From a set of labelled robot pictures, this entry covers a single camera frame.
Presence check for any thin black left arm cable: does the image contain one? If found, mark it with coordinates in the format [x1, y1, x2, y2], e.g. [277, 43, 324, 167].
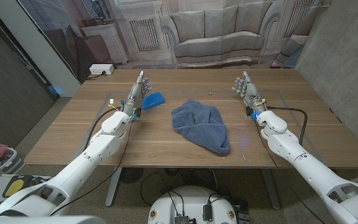
[48, 119, 134, 217]

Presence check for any yellow black foot pedal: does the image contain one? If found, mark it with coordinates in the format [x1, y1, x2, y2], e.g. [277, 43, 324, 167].
[2, 175, 48, 198]

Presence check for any blue ice pack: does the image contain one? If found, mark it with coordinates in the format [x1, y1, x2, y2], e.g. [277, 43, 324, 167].
[140, 91, 166, 111]

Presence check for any white power strip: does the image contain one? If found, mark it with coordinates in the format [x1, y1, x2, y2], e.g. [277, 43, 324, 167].
[89, 63, 115, 76]

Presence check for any black adapter on torso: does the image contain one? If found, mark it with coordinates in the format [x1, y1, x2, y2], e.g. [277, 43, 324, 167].
[203, 203, 213, 223]

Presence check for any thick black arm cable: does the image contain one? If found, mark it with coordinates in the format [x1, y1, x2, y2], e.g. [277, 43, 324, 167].
[265, 106, 309, 146]
[82, 106, 124, 152]

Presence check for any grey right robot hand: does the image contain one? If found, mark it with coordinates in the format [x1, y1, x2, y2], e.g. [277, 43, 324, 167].
[231, 70, 267, 116]

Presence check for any black floor cable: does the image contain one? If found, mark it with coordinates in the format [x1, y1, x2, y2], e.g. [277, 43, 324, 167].
[140, 172, 186, 215]

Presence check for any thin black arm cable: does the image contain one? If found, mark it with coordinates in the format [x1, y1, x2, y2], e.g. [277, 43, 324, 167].
[253, 119, 326, 224]
[48, 119, 134, 217]

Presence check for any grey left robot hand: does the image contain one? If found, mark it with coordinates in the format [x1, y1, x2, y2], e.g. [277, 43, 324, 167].
[122, 70, 153, 119]

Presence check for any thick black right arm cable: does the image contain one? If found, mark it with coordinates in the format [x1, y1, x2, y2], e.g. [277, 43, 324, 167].
[265, 106, 309, 146]

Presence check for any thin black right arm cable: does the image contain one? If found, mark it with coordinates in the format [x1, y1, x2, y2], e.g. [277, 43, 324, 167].
[253, 119, 326, 224]

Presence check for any black round floor fan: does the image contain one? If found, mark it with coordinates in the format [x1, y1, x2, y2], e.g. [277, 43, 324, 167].
[119, 167, 144, 184]

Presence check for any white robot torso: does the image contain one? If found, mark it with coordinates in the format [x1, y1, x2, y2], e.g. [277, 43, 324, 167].
[147, 185, 238, 224]

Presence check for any printed living room backdrop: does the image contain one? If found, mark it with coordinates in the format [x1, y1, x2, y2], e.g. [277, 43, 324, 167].
[17, 0, 332, 85]

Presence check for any blue terry towel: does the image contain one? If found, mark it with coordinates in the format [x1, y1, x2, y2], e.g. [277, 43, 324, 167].
[170, 98, 232, 156]

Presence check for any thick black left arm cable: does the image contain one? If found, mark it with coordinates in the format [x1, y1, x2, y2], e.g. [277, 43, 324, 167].
[82, 106, 124, 152]

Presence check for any grey table leg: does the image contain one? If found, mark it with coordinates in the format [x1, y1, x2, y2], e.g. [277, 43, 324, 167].
[261, 167, 282, 210]
[105, 167, 123, 208]

